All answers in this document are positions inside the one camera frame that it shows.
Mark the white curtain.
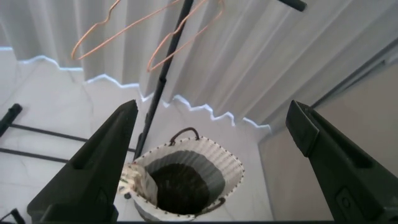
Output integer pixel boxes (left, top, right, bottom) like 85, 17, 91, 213
0, 0, 398, 131

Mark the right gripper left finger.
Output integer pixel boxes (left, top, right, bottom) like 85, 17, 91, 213
26, 99, 139, 223

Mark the cream printed garment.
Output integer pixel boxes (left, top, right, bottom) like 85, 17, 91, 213
118, 161, 159, 207

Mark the black clothes rack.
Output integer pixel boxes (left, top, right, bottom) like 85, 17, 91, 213
0, 0, 308, 164

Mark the pink clothes hanger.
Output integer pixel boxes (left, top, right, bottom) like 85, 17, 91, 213
70, 0, 185, 62
146, 0, 226, 73

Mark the black cable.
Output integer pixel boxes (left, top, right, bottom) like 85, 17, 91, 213
0, 207, 26, 224

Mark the white laundry basket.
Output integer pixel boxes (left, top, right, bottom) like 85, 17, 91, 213
118, 126, 246, 222

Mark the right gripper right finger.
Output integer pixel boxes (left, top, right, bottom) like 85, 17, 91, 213
285, 99, 398, 223

